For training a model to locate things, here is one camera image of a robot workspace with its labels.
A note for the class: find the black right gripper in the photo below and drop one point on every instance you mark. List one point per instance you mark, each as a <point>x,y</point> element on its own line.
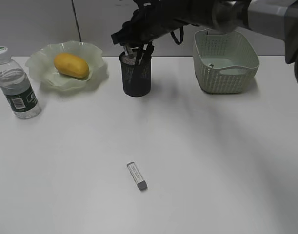
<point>152,20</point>

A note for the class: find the black marker pen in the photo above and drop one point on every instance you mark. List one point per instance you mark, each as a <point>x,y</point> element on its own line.
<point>139,54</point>
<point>143,60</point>
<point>149,51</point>

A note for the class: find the yellow mango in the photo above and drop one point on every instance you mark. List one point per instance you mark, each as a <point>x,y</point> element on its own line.
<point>71,65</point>

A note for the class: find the clear water bottle green label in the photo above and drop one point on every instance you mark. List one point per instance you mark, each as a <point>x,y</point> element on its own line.
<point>15,85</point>

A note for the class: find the grey eraser front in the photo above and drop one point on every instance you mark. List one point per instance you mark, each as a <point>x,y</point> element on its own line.
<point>136,175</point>

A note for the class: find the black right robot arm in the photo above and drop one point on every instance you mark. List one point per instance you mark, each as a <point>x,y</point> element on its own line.
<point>273,18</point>

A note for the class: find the black mesh pen holder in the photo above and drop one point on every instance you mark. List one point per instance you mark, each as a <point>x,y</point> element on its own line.
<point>136,74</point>

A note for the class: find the pale green woven basket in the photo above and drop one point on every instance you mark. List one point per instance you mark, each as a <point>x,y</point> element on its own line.
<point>234,59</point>

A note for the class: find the pale green wavy plate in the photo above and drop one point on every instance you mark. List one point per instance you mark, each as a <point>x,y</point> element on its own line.
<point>41,66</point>

